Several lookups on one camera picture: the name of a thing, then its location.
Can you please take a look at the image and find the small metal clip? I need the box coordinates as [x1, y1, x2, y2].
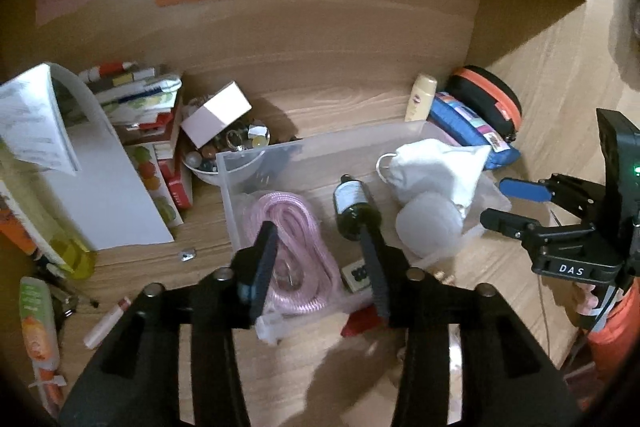
[180, 248, 196, 262]

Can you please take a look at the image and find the green orange tube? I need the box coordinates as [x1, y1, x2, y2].
[18, 277, 60, 372]

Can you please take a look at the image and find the small wooden lip balm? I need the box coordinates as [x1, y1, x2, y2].
[82, 297, 131, 350]

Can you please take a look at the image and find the clear plastic storage bin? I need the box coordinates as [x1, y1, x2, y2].
[217, 122, 510, 343]

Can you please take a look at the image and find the cream lotion bottle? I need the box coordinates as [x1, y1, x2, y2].
[405, 74, 437, 121]

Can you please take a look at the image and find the dark green glass bottle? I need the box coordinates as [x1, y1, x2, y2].
[333, 174, 382, 242]

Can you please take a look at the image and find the pink rope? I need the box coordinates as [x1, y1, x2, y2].
[244, 190, 346, 316]

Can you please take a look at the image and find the stack of books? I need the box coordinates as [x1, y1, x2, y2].
[80, 63, 182, 228]

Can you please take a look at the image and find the blue patchwork pouch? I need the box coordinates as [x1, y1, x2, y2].
[430, 92, 521, 170]

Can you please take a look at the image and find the pink white small box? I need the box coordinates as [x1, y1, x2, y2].
[181, 81, 252, 148]

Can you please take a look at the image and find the white bowl of trinkets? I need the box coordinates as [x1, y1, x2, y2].
[181, 119, 271, 186]

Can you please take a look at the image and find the red small object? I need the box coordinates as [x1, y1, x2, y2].
[341, 305, 383, 338]

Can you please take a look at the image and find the white round jar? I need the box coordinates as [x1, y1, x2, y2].
[395, 192, 463, 261]

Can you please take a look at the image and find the small black white box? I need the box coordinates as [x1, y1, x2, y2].
[341, 259, 371, 294]

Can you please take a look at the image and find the white curved paper stand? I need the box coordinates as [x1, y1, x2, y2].
[1, 63, 174, 251]

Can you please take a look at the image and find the white cloth pouch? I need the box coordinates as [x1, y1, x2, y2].
[375, 139, 491, 218]

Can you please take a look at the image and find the black orange zip case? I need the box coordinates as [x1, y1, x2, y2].
[446, 65, 523, 143]

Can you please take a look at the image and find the orange book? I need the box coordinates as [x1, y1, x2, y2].
[0, 199, 37, 256]

